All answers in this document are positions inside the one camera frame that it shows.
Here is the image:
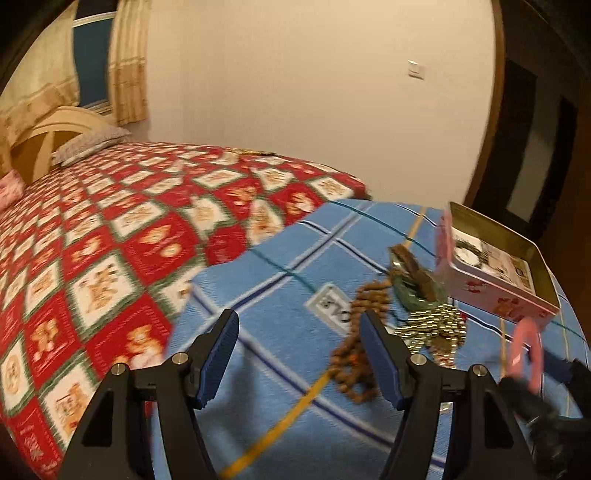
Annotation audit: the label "pink bangle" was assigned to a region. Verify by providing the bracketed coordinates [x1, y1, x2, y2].
[506, 317, 544, 395]

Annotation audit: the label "brown wooden bead necklace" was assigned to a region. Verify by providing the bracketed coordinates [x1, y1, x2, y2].
[327, 279, 394, 405]

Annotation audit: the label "green jade bangle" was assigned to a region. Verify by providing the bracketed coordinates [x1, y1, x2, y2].
[391, 264, 448, 313]

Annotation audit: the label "pink metal tin box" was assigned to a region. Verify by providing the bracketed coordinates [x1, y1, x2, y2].
[435, 202, 560, 329]

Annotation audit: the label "blue plaid folded blanket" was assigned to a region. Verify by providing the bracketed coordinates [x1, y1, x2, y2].
[147, 198, 588, 480]

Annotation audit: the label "paper leaflet in tin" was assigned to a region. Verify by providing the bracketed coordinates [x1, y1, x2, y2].
[452, 228, 536, 294]

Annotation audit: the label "red patchwork bed cover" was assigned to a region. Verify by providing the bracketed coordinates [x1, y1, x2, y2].
[1, 142, 369, 479]

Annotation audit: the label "pink pillow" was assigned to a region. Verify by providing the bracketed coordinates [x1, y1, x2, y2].
[0, 169, 26, 212]

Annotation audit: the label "cream wooden headboard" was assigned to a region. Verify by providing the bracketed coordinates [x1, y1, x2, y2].
[10, 106, 113, 185]

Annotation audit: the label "checked pillow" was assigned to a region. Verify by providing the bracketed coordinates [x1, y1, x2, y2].
[51, 125, 131, 167]

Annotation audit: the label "beads on far bed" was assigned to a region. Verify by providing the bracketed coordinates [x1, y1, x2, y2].
[229, 148, 276, 157]

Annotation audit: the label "yellow curtain left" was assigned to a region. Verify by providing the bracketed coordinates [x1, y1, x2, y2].
[1, 1, 80, 175]

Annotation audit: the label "yellow curtain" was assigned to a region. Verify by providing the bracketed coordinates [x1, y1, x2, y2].
[1, 1, 80, 175]
[107, 0, 151, 126]

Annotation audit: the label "yellow curtain right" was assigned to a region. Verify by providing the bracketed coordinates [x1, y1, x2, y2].
[107, 0, 151, 126]

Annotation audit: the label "window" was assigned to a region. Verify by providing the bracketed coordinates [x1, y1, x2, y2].
[73, 11, 116, 109]

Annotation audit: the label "dark wooden door frame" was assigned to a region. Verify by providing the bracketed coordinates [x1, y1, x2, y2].
[462, 0, 591, 241]

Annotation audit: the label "white wall switch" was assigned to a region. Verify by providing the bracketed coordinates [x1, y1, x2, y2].
[408, 60, 425, 80]

